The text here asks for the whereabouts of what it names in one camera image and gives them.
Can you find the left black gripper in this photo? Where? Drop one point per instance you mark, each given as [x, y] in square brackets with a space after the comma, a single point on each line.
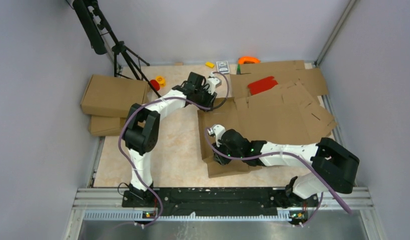
[211, 96]

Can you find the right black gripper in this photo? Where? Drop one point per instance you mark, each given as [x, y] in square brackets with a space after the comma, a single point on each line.
[222, 160]

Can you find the brown cardboard box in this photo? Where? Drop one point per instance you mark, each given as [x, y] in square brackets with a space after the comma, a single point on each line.
[284, 119]
[108, 96]

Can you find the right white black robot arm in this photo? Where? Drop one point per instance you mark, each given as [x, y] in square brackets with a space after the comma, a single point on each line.
[332, 167]

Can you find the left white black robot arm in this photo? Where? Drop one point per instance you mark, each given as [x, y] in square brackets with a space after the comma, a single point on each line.
[141, 130]

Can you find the folded brown cardboard box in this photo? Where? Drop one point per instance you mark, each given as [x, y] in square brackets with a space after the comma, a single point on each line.
[108, 96]

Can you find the lower folded cardboard box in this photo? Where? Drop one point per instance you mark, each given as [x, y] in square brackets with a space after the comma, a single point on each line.
[102, 126]

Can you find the small yellow block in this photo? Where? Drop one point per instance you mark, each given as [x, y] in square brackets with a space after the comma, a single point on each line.
[210, 64]

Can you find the blue playing card deck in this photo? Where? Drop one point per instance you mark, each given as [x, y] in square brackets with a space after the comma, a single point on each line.
[223, 67]

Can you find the red yellow toy spool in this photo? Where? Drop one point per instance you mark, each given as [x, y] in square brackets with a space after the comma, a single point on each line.
[158, 82]

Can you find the red plastic sheet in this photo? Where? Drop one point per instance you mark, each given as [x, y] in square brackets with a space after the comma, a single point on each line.
[262, 85]

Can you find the stack of flat cardboard sheets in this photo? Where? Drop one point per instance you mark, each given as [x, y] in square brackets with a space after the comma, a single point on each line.
[292, 76]

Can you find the orange plastic ring toy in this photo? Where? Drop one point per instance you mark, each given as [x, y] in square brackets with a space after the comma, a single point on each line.
[248, 60]

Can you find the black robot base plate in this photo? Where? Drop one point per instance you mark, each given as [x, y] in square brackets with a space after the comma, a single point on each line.
[217, 201]

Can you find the black camera tripod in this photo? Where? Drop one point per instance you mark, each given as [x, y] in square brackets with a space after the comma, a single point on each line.
[104, 41]

